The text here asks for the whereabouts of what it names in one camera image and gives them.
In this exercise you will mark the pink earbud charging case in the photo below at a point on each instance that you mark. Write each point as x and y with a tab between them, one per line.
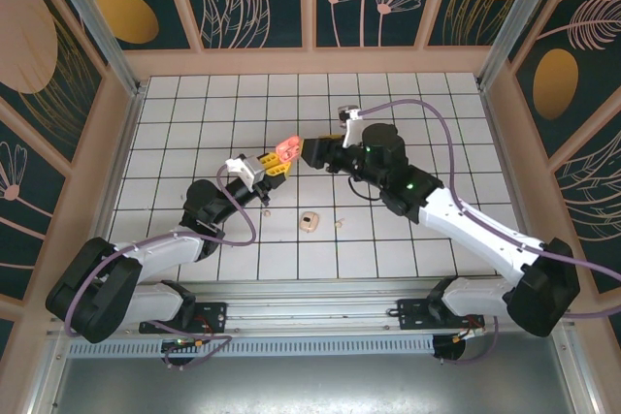
287	146

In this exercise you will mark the aluminium corner post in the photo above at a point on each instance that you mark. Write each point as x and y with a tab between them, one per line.
524	16
94	16

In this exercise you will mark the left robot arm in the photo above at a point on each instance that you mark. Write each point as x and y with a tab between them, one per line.
165	254

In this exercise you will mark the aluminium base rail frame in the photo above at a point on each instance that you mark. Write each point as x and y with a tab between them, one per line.
310	307

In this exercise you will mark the beige earbud charging case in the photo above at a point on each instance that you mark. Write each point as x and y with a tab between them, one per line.
313	226

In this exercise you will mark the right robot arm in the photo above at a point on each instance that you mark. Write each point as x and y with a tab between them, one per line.
466	225

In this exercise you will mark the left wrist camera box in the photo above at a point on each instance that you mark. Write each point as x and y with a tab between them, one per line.
245	169

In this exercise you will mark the aluminium side rail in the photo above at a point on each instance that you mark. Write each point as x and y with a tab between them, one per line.
502	142
115	191

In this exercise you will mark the grey metal sheet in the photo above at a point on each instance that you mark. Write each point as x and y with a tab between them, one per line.
310	385

